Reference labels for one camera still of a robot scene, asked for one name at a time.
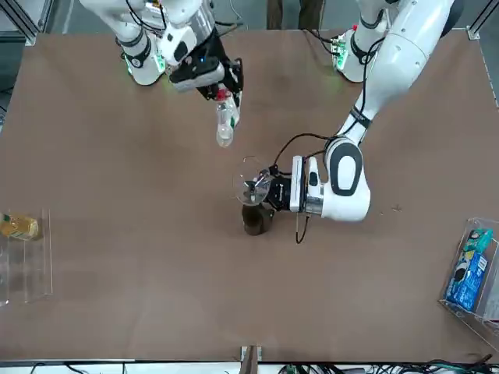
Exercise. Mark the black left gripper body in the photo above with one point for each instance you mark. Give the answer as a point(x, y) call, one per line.
point(281, 192)

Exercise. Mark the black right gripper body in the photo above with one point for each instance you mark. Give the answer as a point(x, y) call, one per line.
point(212, 48)

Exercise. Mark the clear plastic water bottle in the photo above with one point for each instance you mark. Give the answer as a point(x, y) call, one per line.
point(226, 121)

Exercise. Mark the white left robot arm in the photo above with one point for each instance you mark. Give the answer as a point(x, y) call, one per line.
point(393, 54)

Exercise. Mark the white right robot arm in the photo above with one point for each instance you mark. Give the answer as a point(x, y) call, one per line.
point(113, 15)

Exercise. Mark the yellow tea bottle white cap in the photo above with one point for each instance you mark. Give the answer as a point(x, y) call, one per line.
point(17, 226)

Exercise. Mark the clear acrylic bottle shelf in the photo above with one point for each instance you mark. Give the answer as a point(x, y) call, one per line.
point(39, 272)

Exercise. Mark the person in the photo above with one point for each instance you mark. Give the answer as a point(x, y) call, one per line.
point(294, 13)

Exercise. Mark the green snack packet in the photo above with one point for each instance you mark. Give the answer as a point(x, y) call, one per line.
point(477, 239)

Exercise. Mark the blue cookie packet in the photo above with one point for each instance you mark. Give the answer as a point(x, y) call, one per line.
point(466, 282)

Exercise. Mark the clear acrylic snack shelf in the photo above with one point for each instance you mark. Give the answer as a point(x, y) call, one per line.
point(483, 311)

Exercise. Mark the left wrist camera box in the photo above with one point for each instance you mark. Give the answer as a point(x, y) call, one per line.
point(298, 183)

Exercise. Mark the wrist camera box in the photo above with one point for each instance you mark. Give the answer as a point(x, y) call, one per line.
point(195, 76)
point(298, 183)

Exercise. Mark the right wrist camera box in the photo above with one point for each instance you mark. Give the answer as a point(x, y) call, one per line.
point(195, 76)

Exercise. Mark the aluminium frame post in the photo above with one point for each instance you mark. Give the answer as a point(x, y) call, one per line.
point(251, 358)

